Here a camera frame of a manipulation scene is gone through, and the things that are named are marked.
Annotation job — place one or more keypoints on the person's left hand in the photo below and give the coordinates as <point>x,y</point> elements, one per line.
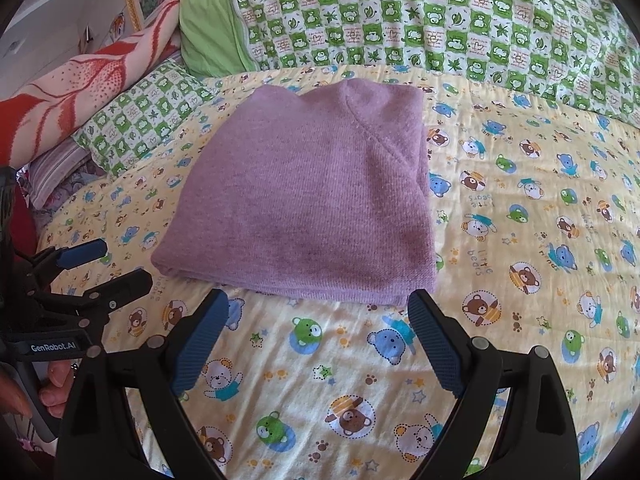
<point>55,385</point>

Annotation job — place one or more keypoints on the red and white patterned blanket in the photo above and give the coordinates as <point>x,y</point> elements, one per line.
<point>90,85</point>

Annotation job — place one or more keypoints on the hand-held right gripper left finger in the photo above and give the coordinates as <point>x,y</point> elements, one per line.
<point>200,345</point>

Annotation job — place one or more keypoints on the green checked pillow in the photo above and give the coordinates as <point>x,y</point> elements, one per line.
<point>145,115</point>

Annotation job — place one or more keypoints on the purple knit sweater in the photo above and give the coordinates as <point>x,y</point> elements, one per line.
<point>310,195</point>

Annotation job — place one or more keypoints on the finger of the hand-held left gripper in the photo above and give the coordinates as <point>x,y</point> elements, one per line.
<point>120,287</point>
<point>80,254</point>

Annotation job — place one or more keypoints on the green checked quilt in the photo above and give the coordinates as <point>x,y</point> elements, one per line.
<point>425,15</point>

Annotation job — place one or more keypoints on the yellow bear-print blanket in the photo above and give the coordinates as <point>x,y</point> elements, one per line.
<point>510,265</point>

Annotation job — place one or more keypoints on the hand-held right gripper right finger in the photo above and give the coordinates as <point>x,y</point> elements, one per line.
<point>435,345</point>

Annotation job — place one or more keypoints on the red cloth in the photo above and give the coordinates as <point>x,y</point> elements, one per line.
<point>27,225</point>

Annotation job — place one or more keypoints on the striped pink cloth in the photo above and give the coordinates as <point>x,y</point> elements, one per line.
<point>60,175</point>

